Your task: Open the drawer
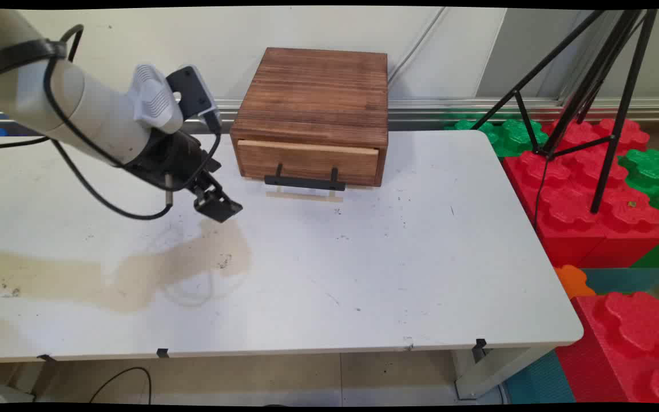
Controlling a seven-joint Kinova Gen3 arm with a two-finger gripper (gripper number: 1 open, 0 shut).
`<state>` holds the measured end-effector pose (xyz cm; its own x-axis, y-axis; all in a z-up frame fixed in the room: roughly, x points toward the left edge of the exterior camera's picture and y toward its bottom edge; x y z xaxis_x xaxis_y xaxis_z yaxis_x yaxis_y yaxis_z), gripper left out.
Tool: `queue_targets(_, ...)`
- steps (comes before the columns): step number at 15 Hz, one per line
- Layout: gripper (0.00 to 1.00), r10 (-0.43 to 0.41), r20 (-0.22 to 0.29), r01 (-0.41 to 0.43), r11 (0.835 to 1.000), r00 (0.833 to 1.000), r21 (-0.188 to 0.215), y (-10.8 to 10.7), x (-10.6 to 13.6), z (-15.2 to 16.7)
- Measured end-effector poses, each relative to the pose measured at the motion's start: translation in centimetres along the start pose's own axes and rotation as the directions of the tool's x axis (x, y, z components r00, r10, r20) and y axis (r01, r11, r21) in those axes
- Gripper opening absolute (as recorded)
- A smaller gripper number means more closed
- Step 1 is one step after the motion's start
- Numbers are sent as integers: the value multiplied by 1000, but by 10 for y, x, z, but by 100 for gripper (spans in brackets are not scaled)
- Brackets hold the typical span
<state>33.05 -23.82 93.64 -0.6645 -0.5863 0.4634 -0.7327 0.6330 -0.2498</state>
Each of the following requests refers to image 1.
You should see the green foam block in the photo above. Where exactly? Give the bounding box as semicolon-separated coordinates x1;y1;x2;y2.
444;118;549;158
618;148;659;269

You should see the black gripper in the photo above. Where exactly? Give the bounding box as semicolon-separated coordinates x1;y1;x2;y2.
127;130;243;224

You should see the white wall cable conduit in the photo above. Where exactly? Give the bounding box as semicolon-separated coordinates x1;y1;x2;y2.
387;7;447;84

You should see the white table leg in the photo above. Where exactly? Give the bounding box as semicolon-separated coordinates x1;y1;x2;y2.
452;343;560;401

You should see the aluminium wall rail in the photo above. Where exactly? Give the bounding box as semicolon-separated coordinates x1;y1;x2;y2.
0;98;659;133

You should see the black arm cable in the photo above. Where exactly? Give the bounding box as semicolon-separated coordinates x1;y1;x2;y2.
0;24;223;221

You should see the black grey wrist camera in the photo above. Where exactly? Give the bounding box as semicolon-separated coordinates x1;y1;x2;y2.
166;65;223;136

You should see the teal foam block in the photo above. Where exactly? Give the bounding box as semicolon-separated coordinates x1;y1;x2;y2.
503;350;577;405
581;267;659;296

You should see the black velcro strap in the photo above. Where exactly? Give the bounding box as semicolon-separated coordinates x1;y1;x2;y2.
0;38;69;78

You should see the orange foam block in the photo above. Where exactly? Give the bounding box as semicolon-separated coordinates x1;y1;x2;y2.
554;264;597;300

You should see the wooden drawer with black handle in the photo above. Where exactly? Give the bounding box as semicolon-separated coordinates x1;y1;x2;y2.
237;139;381;193

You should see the large red foam block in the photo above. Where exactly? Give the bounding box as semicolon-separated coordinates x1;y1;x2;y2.
502;117;659;269
555;291;659;405

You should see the dark wooden cabinet housing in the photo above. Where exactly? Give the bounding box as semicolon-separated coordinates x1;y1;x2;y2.
230;47;390;188

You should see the black floor cable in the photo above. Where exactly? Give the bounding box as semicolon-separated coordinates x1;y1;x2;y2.
89;366;153;405

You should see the black tripod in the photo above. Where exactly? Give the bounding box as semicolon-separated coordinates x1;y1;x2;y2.
471;9;659;216

